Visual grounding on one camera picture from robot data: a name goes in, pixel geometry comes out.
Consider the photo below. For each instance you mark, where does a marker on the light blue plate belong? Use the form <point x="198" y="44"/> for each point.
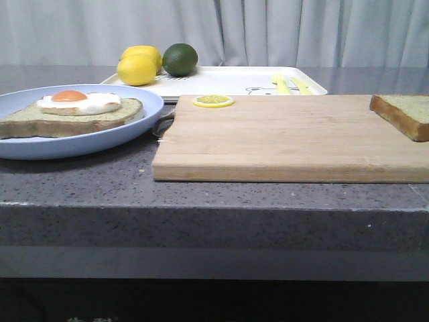
<point x="39" y="148"/>

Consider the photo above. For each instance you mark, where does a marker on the wooden cutting board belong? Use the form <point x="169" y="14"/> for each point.
<point x="328" y="138"/>

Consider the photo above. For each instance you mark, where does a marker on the yellow plastic knife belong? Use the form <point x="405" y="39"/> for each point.
<point x="302" y="87"/>

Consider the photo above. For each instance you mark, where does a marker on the yellow lemon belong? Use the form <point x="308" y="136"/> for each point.
<point x="137" y="70"/>
<point x="147" y="50"/>

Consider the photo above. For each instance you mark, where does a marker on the white curtain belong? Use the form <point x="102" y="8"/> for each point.
<point x="224" y="33"/>

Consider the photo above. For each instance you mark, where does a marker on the bread slice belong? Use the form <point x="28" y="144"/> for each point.
<point x="407" y="113"/>
<point x="31" y="121"/>

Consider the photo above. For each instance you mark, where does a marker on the green lime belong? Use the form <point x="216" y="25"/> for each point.
<point x="180" y="59"/>

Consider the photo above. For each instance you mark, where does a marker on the yellow plastic fork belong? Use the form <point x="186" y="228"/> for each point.
<point x="281" y="86"/>

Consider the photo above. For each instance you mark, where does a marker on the fried egg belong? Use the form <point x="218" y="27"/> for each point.
<point x="74" y="103"/>

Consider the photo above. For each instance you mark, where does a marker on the front yellow lemon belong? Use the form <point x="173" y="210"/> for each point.
<point x="137" y="70"/>

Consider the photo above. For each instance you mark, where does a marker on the rear yellow lemon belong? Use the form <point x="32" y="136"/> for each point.
<point x="147" y="50"/>

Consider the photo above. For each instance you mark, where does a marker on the metal cutting board handle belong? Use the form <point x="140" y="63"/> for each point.
<point x="163" y="123"/>

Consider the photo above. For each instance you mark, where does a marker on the white serving tray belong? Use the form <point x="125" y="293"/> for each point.
<point x="230" y="80"/>

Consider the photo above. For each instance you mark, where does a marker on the lemon slice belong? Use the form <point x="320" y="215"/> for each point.
<point x="213" y="101"/>

